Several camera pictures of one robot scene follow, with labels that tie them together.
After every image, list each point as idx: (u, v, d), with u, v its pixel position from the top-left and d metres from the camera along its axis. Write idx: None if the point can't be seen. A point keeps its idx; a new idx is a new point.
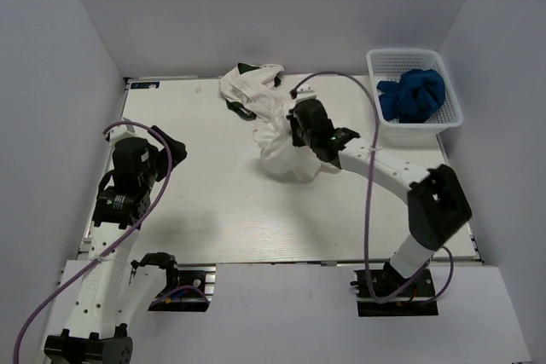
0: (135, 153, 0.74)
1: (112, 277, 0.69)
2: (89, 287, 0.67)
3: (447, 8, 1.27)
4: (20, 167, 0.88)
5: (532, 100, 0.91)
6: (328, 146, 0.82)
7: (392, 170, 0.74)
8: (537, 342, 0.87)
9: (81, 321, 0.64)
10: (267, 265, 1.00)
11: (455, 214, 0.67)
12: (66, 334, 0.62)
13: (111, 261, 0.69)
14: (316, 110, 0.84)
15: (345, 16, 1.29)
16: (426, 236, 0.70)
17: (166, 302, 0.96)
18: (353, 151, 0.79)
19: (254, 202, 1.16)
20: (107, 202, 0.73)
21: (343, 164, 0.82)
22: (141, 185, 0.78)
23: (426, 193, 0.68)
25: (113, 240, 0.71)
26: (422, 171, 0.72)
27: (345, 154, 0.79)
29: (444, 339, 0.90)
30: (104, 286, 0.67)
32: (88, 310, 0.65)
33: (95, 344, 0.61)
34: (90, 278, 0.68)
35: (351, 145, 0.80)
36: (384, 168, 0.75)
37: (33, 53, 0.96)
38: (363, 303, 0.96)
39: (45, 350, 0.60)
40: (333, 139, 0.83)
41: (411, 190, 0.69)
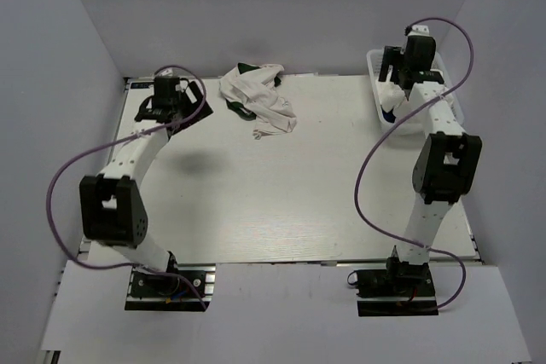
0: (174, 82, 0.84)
1: (146, 150, 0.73)
2: (126, 150, 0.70)
3: (447, 8, 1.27)
4: (19, 168, 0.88)
5: (531, 99, 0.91)
6: (410, 75, 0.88)
7: (437, 116, 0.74)
8: (536, 343, 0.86)
9: (114, 170, 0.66)
10: (267, 265, 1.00)
11: (452, 180, 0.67)
12: (101, 176, 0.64)
13: (148, 139, 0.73)
14: (421, 42, 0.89)
15: (345, 16, 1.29)
16: (420, 179, 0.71)
17: (166, 302, 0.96)
18: (424, 89, 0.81)
19: (254, 202, 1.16)
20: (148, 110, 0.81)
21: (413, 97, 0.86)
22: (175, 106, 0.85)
23: (441, 145, 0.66)
25: (151, 127, 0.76)
26: (457, 131, 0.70)
27: (415, 88, 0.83)
29: (444, 341, 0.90)
30: (139, 151, 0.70)
32: (122, 164, 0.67)
33: (127, 182, 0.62)
34: (128, 146, 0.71)
35: (428, 85, 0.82)
36: (432, 112, 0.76)
37: (34, 52, 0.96)
38: (363, 303, 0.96)
39: (80, 182, 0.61)
40: (421, 74, 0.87)
41: (433, 135, 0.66)
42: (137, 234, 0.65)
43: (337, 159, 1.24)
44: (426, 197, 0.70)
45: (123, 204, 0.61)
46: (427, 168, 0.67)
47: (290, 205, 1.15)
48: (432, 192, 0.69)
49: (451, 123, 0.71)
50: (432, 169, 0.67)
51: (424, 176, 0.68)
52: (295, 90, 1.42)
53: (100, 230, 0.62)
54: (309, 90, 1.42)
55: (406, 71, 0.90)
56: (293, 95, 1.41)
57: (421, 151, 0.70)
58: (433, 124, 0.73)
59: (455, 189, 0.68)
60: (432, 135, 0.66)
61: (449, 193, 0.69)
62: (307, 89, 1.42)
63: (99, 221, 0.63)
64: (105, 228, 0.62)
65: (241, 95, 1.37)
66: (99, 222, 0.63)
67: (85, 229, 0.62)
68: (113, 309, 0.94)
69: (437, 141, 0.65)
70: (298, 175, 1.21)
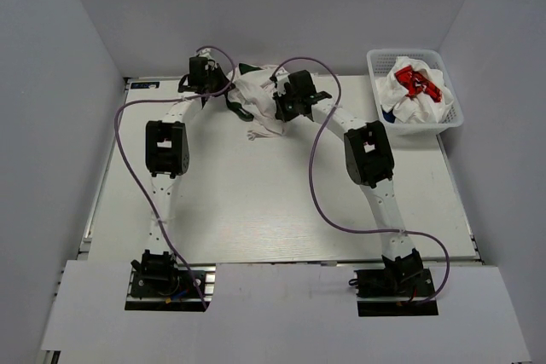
0: (202, 64, 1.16)
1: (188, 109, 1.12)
2: (174, 108, 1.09)
3: (448, 8, 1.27)
4: (18, 170, 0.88)
5: (531, 100, 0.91)
6: (306, 103, 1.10)
7: (341, 120, 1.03)
8: (537, 343, 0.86)
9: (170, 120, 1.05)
10: (267, 265, 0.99)
11: (380, 159, 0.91)
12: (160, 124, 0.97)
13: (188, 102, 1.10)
14: (301, 75, 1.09)
15: (344, 16, 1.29)
16: (357, 173, 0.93)
17: (166, 303, 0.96)
18: (322, 106, 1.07)
19: (254, 201, 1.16)
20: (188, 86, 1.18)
21: (315, 116, 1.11)
22: (206, 81, 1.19)
23: (359, 138, 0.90)
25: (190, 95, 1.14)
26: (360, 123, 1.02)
27: (315, 108, 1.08)
29: (444, 340, 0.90)
30: (184, 107, 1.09)
32: (173, 117, 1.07)
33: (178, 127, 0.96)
34: (177, 105, 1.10)
35: (321, 101, 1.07)
36: (338, 118, 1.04)
37: (32, 52, 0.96)
38: (363, 303, 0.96)
39: (148, 126, 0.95)
40: (312, 97, 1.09)
41: (348, 133, 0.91)
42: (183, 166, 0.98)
43: (336, 159, 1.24)
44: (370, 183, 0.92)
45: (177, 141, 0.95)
46: (357, 159, 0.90)
47: (291, 205, 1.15)
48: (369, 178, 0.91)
49: (353, 122, 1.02)
50: (365, 162, 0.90)
51: (358, 165, 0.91)
52: None
53: (161, 158, 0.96)
54: None
55: (299, 101, 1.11)
56: None
57: (346, 152, 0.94)
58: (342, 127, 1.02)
59: (385, 167, 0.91)
60: (348, 134, 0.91)
61: (381, 171, 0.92)
62: None
63: (157, 154, 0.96)
64: (159, 158, 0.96)
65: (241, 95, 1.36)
66: (157, 156, 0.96)
67: (148, 159, 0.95)
68: (113, 308, 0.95)
69: (353, 138, 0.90)
70: (297, 176, 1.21)
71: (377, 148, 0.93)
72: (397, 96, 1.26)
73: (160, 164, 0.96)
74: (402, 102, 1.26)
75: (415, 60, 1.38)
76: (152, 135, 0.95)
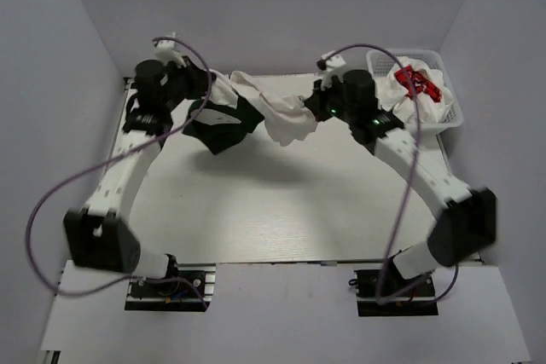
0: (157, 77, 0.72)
1: (135, 170, 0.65)
2: (112, 176, 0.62)
3: (448, 8, 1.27)
4: (19, 168, 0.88)
5: (531, 100, 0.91)
6: (368, 129, 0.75)
7: (429, 177, 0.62)
8: (537, 343, 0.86)
9: (101, 202, 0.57)
10: (267, 265, 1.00)
11: (479, 241, 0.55)
12: (87, 210, 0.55)
13: (136, 159, 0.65)
14: (365, 85, 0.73)
15: (344, 16, 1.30)
16: (447, 255, 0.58)
17: (166, 302, 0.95)
18: (393, 143, 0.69)
19: (254, 201, 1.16)
20: (137, 118, 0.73)
21: (378, 153, 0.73)
22: (167, 101, 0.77)
23: (461, 211, 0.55)
25: (141, 142, 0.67)
26: (462, 191, 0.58)
27: (381, 143, 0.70)
29: (445, 341, 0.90)
30: (127, 176, 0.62)
32: (107, 193, 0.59)
33: (115, 218, 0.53)
34: (116, 168, 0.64)
35: (394, 135, 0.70)
36: (423, 168, 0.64)
37: (33, 52, 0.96)
38: (364, 303, 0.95)
39: (64, 221, 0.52)
40: (376, 124, 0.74)
41: (446, 207, 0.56)
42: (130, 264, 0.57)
43: (336, 158, 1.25)
44: (454, 262, 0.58)
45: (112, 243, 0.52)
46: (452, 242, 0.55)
47: (291, 205, 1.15)
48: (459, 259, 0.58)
49: (450, 181, 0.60)
50: (456, 234, 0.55)
51: (453, 252, 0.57)
52: (296, 90, 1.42)
53: (96, 260, 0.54)
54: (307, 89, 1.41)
55: (357, 121, 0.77)
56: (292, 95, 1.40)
57: (437, 228, 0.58)
58: (433, 188, 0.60)
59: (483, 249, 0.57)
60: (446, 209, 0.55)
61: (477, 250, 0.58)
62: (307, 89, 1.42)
63: (86, 257, 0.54)
64: (94, 260, 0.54)
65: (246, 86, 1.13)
66: (89, 253, 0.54)
67: (77, 261, 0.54)
68: (113, 308, 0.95)
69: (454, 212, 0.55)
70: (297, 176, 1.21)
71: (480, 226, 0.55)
72: (397, 96, 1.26)
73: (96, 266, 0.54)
74: (401, 101, 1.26)
75: (415, 59, 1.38)
76: (72, 235, 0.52)
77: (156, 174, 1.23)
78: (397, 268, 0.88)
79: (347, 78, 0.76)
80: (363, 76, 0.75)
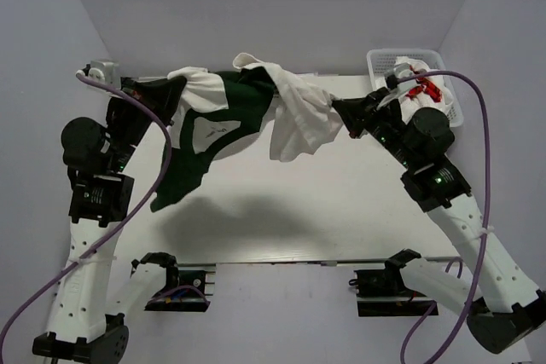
0: (90, 152, 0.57)
1: (97, 274, 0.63)
2: (72, 289, 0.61)
3: (448, 8, 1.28)
4: (20, 168, 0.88)
5: (531, 100, 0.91)
6: (423, 185, 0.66)
7: (496, 272, 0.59)
8: (537, 344, 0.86)
9: (68, 325, 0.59)
10: (267, 265, 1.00)
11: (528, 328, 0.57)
12: (55, 337, 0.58)
13: (94, 262, 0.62)
14: (439, 140, 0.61)
15: (344, 16, 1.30)
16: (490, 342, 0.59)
17: (166, 302, 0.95)
18: (456, 214, 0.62)
19: (255, 202, 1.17)
20: (85, 195, 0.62)
21: (435, 216, 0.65)
22: (117, 159, 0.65)
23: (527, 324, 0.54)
25: (99, 236, 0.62)
26: (531, 293, 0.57)
27: (445, 214, 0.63)
29: (445, 342, 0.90)
30: (87, 291, 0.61)
32: (72, 314, 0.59)
33: (86, 349, 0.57)
34: (74, 279, 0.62)
35: (460, 205, 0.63)
36: (490, 257, 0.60)
37: (34, 52, 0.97)
38: (364, 303, 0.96)
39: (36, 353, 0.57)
40: (438, 182, 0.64)
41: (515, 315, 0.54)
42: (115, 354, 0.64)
43: (336, 159, 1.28)
44: (493, 351, 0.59)
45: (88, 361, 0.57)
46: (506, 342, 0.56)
47: (292, 206, 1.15)
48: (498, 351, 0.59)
49: (519, 283, 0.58)
50: (511, 342, 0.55)
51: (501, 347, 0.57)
52: None
53: None
54: None
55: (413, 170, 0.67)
56: None
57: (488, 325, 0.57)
58: (499, 287, 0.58)
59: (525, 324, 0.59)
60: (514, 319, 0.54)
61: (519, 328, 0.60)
62: None
63: None
64: None
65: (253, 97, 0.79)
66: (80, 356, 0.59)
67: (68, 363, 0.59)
68: None
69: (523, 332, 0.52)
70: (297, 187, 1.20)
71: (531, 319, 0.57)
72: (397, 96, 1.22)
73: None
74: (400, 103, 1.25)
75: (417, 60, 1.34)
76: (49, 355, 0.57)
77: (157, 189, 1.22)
78: (400, 274, 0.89)
79: (420, 123, 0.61)
80: (437, 125, 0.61)
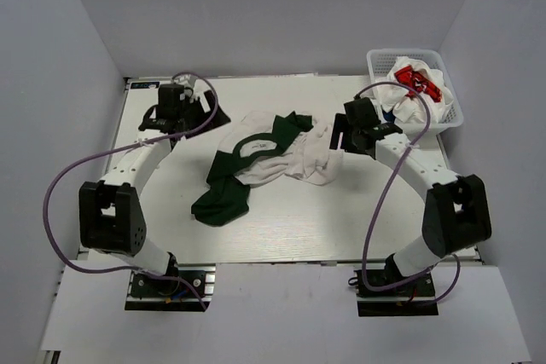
0: (176, 89, 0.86)
1: (148, 158, 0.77)
2: (127, 159, 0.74)
3: (448, 8, 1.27)
4: (18, 168, 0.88)
5: (531, 99, 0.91)
6: (368, 135, 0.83)
7: (420, 167, 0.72)
8: (537, 344, 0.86)
9: (117, 176, 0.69)
10: (267, 265, 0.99)
11: (470, 226, 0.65)
12: (102, 183, 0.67)
13: (149, 149, 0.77)
14: (361, 102, 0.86)
15: (345, 15, 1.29)
16: (438, 241, 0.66)
17: (166, 302, 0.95)
18: (391, 143, 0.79)
19: (254, 202, 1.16)
20: (152, 120, 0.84)
21: (379, 153, 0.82)
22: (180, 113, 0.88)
23: (448, 196, 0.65)
25: (153, 136, 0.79)
26: (450, 177, 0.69)
27: (380, 144, 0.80)
29: (444, 340, 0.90)
30: (140, 159, 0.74)
32: (124, 170, 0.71)
33: (127, 190, 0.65)
34: (130, 154, 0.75)
35: (391, 137, 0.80)
36: (412, 160, 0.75)
37: (33, 53, 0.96)
38: (364, 303, 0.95)
39: (80, 190, 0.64)
40: (376, 130, 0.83)
41: (432, 190, 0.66)
42: (135, 244, 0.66)
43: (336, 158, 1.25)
44: (444, 253, 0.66)
45: (119, 211, 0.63)
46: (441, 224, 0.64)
47: (292, 205, 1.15)
48: (452, 250, 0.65)
49: (439, 170, 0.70)
50: (442, 223, 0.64)
51: (444, 238, 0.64)
52: (296, 90, 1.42)
53: (99, 237, 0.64)
54: (307, 90, 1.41)
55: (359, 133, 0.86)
56: (292, 95, 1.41)
57: (426, 212, 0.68)
58: (421, 176, 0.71)
59: (479, 232, 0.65)
60: (432, 191, 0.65)
61: (471, 243, 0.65)
62: (308, 89, 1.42)
63: (97, 223, 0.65)
64: (102, 233, 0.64)
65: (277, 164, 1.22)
66: (99, 228, 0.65)
67: (85, 228, 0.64)
68: (113, 308, 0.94)
69: (438, 194, 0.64)
70: (296, 182, 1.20)
71: (467, 209, 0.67)
72: (397, 96, 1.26)
73: (103, 237, 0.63)
74: (402, 101, 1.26)
75: (418, 60, 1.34)
76: (89, 203, 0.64)
77: (159, 176, 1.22)
78: (397, 267, 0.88)
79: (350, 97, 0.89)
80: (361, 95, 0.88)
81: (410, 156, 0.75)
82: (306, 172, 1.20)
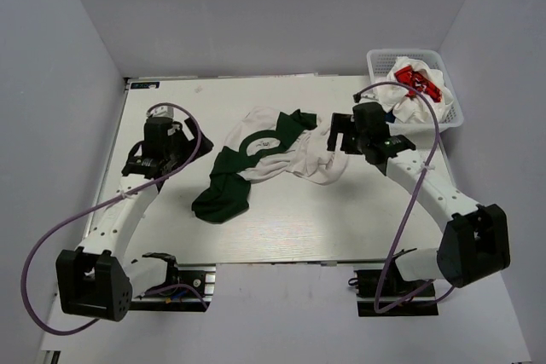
0: (164, 126, 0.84)
1: (130, 216, 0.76)
2: (107, 218, 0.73)
3: (448, 8, 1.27)
4: (18, 168, 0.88)
5: (531, 100, 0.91)
6: (378, 149, 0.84)
7: (438, 193, 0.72)
8: (537, 343, 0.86)
9: (97, 240, 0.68)
10: (267, 265, 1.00)
11: (489, 258, 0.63)
12: (80, 251, 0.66)
13: (130, 203, 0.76)
14: (373, 111, 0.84)
15: (345, 14, 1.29)
16: (455, 272, 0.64)
17: (166, 303, 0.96)
18: (403, 162, 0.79)
19: (254, 202, 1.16)
20: (137, 161, 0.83)
21: (389, 170, 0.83)
22: (167, 151, 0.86)
23: (469, 226, 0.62)
25: (136, 185, 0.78)
26: (471, 206, 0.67)
27: (393, 163, 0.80)
29: (444, 339, 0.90)
30: (120, 219, 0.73)
32: (103, 234, 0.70)
33: (107, 260, 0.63)
34: (111, 210, 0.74)
35: (404, 155, 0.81)
36: (429, 185, 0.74)
37: (32, 53, 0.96)
38: (363, 303, 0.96)
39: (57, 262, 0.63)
40: (388, 144, 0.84)
41: (453, 222, 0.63)
42: (119, 310, 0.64)
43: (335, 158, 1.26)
44: (459, 286, 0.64)
45: (102, 281, 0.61)
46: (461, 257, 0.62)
47: (292, 205, 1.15)
48: (470, 280, 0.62)
49: (458, 197, 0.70)
50: (461, 257, 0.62)
51: (461, 271, 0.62)
52: (296, 89, 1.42)
53: (83, 305, 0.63)
54: (306, 90, 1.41)
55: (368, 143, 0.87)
56: (292, 95, 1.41)
57: (444, 242, 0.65)
58: (440, 204, 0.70)
59: (496, 264, 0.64)
60: (452, 222, 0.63)
61: (488, 274, 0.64)
62: (308, 89, 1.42)
63: (78, 296, 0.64)
64: (84, 303, 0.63)
65: (279, 162, 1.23)
66: (78, 298, 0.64)
67: (66, 299, 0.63)
68: None
69: (459, 225, 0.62)
70: (296, 182, 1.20)
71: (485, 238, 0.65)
72: (397, 96, 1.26)
73: (84, 309, 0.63)
74: (401, 102, 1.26)
75: (418, 60, 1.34)
76: (67, 274, 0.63)
77: None
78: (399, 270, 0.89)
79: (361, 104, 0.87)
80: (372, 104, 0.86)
81: (426, 180, 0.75)
82: (308, 170, 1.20)
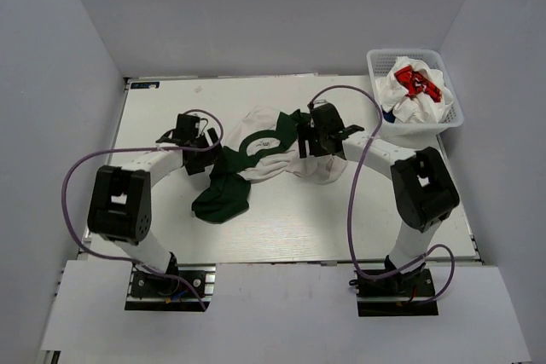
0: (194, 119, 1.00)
1: (163, 161, 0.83)
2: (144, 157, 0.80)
3: (448, 8, 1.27)
4: (17, 168, 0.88)
5: (532, 100, 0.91)
6: (335, 138, 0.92)
7: (383, 151, 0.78)
8: (537, 344, 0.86)
9: (133, 166, 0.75)
10: (266, 265, 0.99)
11: (438, 194, 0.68)
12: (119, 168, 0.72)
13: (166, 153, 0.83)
14: (327, 109, 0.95)
15: (345, 14, 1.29)
16: (412, 214, 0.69)
17: (166, 303, 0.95)
18: (356, 140, 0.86)
19: (254, 202, 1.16)
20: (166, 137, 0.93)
21: (347, 153, 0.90)
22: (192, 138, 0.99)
23: (410, 169, 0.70)
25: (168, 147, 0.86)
26: (410, 153, 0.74)
27: (346, 143, 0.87)
29: (444, 340, 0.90)
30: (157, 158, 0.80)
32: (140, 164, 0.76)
33: (142, 175, 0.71)
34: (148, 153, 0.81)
35: (355, 135, 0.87)
36: (376, 148, 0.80)
37: (31, 53, 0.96)
38: (364, 303, 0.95)
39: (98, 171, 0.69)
40: (341, 133, 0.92)
41: (396, 165, 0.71)
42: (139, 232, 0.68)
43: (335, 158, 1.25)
44: (420, 225, 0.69)
45: (136, 191, 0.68)
46: (410, 194, 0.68)
47: (291, 205, 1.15)
48: (426, 217, 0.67)
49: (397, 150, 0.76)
50: (409, 192, 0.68)
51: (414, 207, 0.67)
52: (295, 89, 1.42)
53: (109, 215, 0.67)
54: (306, 90, 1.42)
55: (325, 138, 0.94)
56: (292, 95, 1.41)
57: (397, 189, 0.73)
58: (386, 158, 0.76)
59: (447, 200, 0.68)
60: (395, 166, 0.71)
61: (443, 211, 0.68)
62: (308, 89, 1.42)
63: (105, 206, 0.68)
64: (108, 213, 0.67)
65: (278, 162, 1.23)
66: (105, 210, 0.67)
67: (94, 207, 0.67)
68: (113, 308, 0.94)
69: (401, 169, 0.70)
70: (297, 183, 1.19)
71: (433, 181, 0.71)
72: (397, 95, 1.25)
73: (109, 216, 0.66)
74: (401, 102, 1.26)
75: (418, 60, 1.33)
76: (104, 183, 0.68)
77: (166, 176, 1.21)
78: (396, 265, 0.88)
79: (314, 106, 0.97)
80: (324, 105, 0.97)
81: (374, 144, 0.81)
82: (309, 170, 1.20)
